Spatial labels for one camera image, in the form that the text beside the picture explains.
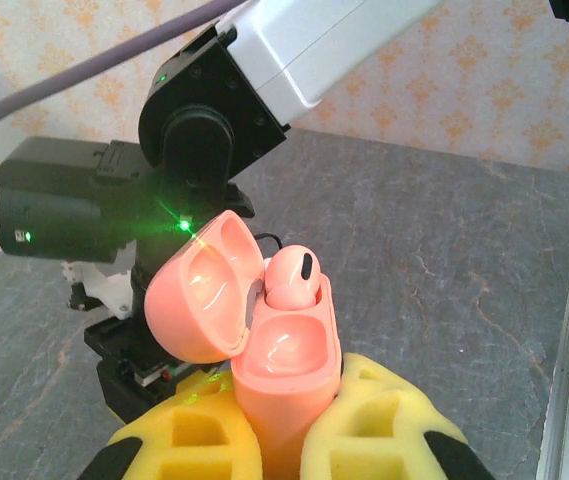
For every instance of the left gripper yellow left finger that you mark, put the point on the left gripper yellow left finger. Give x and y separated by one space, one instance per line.
189 440

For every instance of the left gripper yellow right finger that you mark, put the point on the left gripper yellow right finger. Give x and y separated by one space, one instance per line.
379 435

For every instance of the pink earbud charging case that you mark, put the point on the pink earbud charging case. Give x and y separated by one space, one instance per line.
284 400

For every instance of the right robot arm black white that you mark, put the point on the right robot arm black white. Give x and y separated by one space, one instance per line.
314 50

